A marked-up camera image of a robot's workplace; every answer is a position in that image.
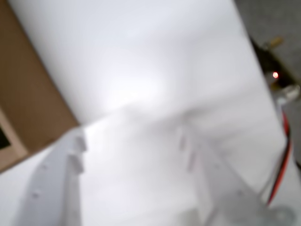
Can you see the white translucent gripper finger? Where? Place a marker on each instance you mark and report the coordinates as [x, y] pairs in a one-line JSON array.
[[223, 195]]

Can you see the brown cardboard box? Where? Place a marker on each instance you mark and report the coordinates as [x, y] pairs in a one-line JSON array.
[[28, 89]]

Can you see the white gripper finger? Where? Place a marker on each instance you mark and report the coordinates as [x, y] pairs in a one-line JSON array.
[[56, 183]]

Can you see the black circuit board red light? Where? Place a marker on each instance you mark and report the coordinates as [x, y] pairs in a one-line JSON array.
[[268, 63]]

